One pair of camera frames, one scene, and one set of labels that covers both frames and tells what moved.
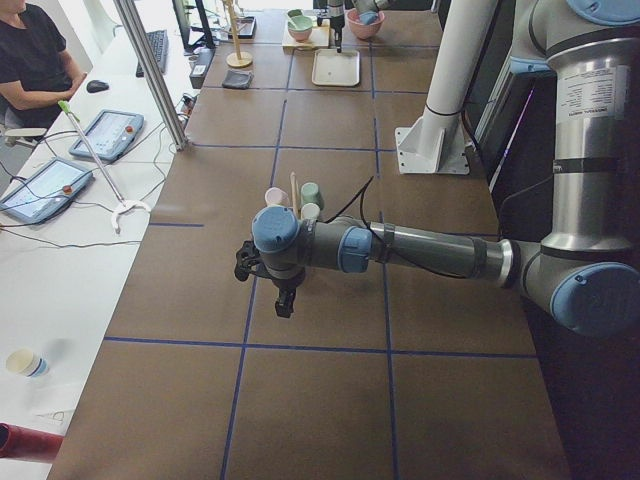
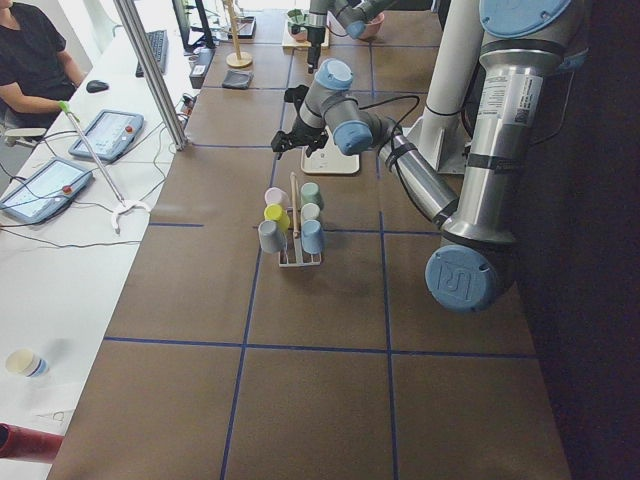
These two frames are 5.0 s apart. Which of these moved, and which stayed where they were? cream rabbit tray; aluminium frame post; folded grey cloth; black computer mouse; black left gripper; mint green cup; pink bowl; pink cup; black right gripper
Moved: black right gripper; cream rabbit tray; black left gripper
Stayed: black computer mouse; aluminium frame post; mint green cup; pink cup; folded grey cloth; pink bowl
